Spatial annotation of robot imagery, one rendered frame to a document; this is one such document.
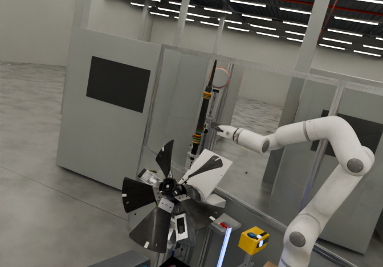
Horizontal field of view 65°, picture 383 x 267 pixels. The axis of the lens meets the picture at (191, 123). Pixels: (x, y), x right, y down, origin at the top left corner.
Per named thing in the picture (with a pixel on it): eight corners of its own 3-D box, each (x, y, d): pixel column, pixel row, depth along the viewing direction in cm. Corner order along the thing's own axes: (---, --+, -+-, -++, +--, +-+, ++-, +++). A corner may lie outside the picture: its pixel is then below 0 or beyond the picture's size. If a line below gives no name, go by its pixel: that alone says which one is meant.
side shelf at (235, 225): (206, 205, 253) (207, 201, 252) (240, 227, 229) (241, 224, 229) (186, 210, 235) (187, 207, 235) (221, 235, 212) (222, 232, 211)
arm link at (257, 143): (251, 131, 153) (241, 127, 146) (273, 140, 144) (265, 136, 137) (244, 146, 153) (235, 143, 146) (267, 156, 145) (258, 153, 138)
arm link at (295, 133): (315, 126, 140) (255, 138, 158) (304, 118, 128) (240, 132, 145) (318, 144, 137) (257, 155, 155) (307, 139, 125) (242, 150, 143)
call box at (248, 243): (251, 240, 189) (255, 225, 187) (265, 249, 183) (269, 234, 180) (236, 248, 177) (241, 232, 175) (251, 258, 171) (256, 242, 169)
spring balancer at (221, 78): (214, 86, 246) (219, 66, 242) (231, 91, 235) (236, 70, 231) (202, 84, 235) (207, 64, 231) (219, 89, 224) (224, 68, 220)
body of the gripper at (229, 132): (231, 143, 148) (214, 135, 155) (243, 142, 155) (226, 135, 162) (235, 128, 146) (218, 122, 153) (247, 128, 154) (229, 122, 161)
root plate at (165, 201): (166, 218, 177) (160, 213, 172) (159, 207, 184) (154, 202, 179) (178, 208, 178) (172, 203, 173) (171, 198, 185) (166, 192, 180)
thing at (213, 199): (208, 203, 250) (211, 190, 248) (223, 212, 240) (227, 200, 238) (194, 207, 238) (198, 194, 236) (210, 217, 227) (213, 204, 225)
